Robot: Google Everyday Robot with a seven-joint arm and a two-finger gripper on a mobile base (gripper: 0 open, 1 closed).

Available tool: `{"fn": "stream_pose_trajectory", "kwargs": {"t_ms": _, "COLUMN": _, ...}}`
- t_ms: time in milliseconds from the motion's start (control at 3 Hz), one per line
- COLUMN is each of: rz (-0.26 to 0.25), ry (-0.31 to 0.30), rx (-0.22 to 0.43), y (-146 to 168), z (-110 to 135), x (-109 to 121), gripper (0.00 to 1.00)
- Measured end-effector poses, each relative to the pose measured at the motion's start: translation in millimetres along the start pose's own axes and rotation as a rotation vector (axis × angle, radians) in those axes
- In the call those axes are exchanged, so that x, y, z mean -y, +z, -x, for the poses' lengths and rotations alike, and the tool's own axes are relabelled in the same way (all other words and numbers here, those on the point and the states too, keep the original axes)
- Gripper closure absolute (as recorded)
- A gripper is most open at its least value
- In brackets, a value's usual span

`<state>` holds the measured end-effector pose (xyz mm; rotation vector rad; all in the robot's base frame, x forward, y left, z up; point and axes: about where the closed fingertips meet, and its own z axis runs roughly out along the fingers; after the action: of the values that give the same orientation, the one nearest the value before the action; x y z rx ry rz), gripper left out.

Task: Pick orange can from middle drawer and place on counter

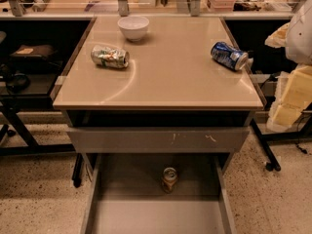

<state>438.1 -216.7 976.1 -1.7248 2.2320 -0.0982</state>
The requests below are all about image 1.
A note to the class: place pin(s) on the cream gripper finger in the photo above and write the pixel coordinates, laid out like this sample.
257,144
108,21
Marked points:
278,38
293,95

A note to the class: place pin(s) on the orange soda can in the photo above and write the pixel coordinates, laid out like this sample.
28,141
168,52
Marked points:
169,179

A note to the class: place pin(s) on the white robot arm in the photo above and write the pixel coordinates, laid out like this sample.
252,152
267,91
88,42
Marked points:
299,36

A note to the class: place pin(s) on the blue soda can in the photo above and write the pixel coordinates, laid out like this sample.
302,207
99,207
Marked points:
229,56

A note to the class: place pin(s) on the open grey middle drawer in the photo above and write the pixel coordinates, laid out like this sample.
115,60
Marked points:
127,196

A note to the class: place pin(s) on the grey drawer cabinet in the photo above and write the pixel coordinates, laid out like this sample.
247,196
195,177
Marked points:
171,82

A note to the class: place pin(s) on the crushed green silver can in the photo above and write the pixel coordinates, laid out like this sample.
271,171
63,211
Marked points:
110,57

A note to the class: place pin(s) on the closed grey top drawer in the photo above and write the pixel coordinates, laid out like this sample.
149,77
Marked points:
158,140

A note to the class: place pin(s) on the white ceramic bowl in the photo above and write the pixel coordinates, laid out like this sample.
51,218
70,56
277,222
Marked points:
133,28

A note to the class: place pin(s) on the black bag on shelf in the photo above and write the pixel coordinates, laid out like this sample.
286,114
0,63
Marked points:
33,55

